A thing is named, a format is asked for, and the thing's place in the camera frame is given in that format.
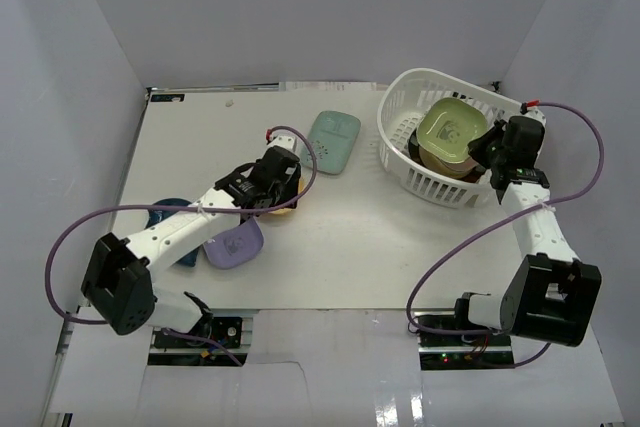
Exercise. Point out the papers at table back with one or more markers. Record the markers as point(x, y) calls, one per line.
point(330, 86)

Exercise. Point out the teal rectangular plate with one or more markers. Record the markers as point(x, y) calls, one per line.
point(332, 136)

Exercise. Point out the brown square plate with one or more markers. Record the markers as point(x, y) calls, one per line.
point(448, 169)

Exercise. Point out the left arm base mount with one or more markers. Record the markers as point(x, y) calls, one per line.
point(232, 332)

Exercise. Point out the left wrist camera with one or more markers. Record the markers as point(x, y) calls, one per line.
point(284, 140)

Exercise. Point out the round black rimmed plate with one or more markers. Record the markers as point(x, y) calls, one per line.
point(413, 146)

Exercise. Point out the dark blue leaf dish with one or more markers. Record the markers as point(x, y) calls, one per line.
point(156, 216)

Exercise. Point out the black label sticker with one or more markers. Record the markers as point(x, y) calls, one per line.
point(166, 98)

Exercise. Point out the yellow square panda plate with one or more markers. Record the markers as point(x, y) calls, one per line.
point(280, 213)

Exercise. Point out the purple square panda plate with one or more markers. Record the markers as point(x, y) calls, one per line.
point(236, 246)

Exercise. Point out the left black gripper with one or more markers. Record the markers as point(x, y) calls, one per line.
point(282, 195)

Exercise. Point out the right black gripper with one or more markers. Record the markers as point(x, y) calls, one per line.
point(476, 147)

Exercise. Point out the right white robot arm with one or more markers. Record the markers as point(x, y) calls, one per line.
point(553, 293)

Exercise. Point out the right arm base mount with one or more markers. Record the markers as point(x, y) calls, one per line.
point(462, 353)

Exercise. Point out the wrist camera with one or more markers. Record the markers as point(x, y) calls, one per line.
point(284, 140)
point(531, 110)

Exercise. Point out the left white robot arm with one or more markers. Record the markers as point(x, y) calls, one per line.
point(119, 281)

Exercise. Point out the green square panda plate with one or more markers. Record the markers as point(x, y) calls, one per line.
point(448, 127)

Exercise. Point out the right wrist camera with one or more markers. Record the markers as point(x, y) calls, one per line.
point(531, 110)

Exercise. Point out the white plastic basket bin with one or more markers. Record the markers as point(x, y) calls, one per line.
point(404, 104)

